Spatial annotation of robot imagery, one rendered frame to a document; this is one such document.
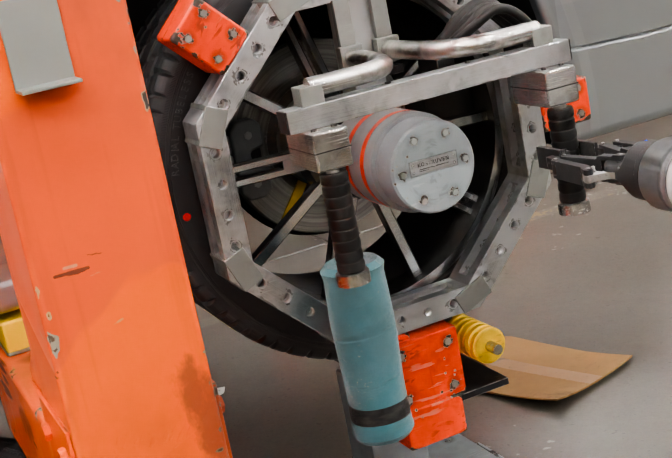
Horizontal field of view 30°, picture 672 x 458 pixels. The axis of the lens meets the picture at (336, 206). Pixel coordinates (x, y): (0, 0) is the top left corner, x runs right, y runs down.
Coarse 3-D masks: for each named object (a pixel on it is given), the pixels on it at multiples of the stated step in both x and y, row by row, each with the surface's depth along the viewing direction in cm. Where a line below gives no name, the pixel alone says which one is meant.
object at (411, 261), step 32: (416, 0) 189; (288, 32) 184; (416, 32) 205; (320, 64) 187; (416, 64) 193; (256, 96) 183; (448, 96) 210; (480, 96) 200; (480, 128) 202; (256, 160) 185; (288, 160) 187; (480, 160) 203; (320, 192) 190; (480, 192) 201; (288, 224) 188; (384, 224) 196; (416, 224) 213; (448, 224) 205; (256, 256) 187; (384, 256) 211; (416, 256) 205; (448, 256) 198; (320, 288) 201; (416, 288) 197
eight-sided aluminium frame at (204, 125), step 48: (288, 0) 172; (432, 0) 183; (240, 48) 170; (240, 96) 171; (192, 144) 172; (528, 144) 191; (528, 192) 192; (240, 240) 174; (480, 240) 195; (240, 288) 176; (288, 288) 178; (432, 288) 193; (480, 288) 191
